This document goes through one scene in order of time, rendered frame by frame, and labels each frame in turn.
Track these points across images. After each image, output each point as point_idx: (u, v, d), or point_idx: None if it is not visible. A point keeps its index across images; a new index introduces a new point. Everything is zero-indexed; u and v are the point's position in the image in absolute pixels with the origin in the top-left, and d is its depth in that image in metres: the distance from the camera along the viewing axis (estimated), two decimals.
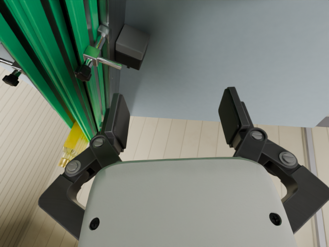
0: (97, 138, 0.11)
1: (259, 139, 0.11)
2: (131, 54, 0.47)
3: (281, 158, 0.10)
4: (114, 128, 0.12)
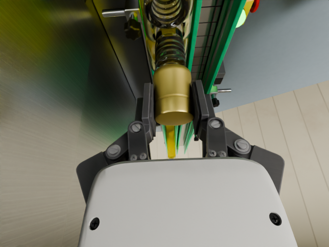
0: (136, 124, 0.12)
1: (218, 127, 0.11)
2: (216, 77, 0.68)
3: (236, 144, 0.11)
4: (150, 115, 0.12)
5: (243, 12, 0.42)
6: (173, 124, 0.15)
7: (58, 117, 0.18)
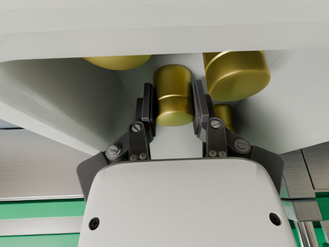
0: (136, 124, 0.12)
1: (218, 127, 0.11)
2: None
3: (236, 144, 0.11)
4: (150, 115, 0.12)
5: None
6: None
7: None
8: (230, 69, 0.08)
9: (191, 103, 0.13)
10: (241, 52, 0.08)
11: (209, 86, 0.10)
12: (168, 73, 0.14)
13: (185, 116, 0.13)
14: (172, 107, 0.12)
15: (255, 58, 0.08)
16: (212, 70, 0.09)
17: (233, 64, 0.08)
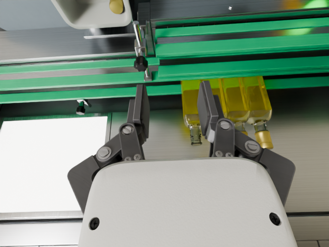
0: (127, 126, 0.12)
1: (227, 128, 0.11)
2: None
3: (246, 146, 0.11)
4: (142, 116, 0.12)
5: None
6: None
7: None
8: None
9: None
10: None
11: None
12: None
13: None
14: None
15: None
16: None
17: None
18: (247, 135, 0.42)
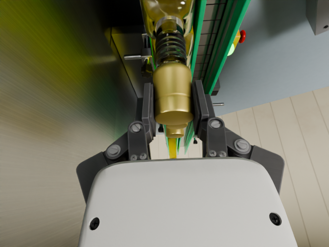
0: (136, 124, 0.12)
1: (218, 127, 0.11)
2: (212, 90, 0.79)
3: (236, 144, 0.11)
4: (150, 115, 0.12)
5: (232, 46, 0.52)
6: (176, 128, 0.27)
7: (105, 140, 0.28)
8: (161, 110, 0.13)
9: None
10: (169, 98, 0.13)
11: (154, 118, 0.14)
12: None
13: None
14: None
15: (178, 101, 0.12)
16: (154, 107, 0.13)
17: (163, 106, 0.13)
18: None
